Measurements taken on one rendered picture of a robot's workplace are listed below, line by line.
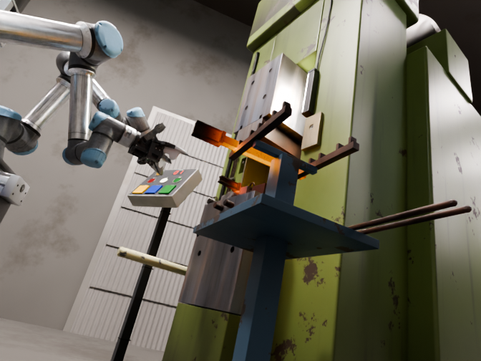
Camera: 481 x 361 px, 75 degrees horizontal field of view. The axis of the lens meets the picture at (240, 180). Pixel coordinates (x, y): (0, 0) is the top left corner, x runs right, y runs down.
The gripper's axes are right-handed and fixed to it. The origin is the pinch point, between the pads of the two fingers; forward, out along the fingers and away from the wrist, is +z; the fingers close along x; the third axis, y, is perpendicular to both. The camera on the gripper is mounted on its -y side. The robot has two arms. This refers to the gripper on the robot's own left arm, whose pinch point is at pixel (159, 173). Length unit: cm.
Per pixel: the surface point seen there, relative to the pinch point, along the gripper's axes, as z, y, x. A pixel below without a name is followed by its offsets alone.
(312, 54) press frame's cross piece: -30, 71, -70
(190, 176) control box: 10.4, 13.5, -6.5
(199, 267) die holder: 23, -38, -39
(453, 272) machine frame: 53, 3, -131
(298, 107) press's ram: -10, 47, -65
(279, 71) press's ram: -29, 50, -58
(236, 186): 5.9, -3.8, -46.7
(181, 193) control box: 13.6, 1.8, -6.9
